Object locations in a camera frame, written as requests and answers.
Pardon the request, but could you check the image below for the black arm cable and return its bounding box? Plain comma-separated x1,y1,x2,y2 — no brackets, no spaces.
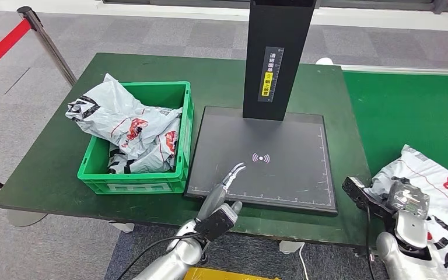
115,232,209,280
364,205,376,280

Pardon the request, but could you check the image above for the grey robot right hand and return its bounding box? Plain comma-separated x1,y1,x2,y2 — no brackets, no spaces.
385,179,431,221

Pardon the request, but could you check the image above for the white crate label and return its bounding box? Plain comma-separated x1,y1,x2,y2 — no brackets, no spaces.
107,183,172,193

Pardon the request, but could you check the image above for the silver stanchion post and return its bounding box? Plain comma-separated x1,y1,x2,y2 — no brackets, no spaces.
16,5,78,86

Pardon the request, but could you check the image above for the aluminium conveyor frame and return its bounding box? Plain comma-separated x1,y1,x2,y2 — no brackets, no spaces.
353,247,377,260

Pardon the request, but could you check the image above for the ruler label with yellow patch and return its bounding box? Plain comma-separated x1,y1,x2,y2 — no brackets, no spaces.
257,46,285,103

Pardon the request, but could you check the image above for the black scanner base plate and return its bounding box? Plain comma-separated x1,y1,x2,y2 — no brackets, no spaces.
184,106,339,216

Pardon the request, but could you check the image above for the white cable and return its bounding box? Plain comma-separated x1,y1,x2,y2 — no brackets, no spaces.
298,242,310,280

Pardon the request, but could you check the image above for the grey poly mailer parcel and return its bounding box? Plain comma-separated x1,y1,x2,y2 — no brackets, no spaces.
107,115,181,174
363,145,448,274
65,73,183,152

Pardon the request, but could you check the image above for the green conveyor belt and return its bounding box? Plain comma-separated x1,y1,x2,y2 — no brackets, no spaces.
342,71,448,186

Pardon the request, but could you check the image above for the silver conveyor edge rail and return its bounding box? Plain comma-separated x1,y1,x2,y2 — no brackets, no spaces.
339,64,448,76

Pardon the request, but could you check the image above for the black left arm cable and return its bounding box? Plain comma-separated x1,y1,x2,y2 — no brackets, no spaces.
115,232,209,280

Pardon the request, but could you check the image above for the grey round floor plate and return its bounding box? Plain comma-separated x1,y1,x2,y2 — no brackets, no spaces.
6,209,49,228

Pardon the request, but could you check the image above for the black scanner column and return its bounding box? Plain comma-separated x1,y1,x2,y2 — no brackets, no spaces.
242,0,317,121

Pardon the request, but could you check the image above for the green plastic crate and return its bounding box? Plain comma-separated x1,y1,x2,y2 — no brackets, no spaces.
77,81,195,195

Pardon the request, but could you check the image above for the white table foot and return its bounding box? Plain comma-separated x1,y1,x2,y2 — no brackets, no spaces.
108,220,135,234
278,240,306,255

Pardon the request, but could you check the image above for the red barrier belt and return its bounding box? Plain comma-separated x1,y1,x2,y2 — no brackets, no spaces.
0,19,32,83

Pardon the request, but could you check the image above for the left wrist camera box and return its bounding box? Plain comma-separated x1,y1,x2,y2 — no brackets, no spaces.
204,204,239,242

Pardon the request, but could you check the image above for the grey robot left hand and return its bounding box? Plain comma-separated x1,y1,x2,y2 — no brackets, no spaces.
196,162,247,223

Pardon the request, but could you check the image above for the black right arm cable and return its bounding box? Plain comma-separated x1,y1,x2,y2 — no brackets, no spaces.
364,205,376,280

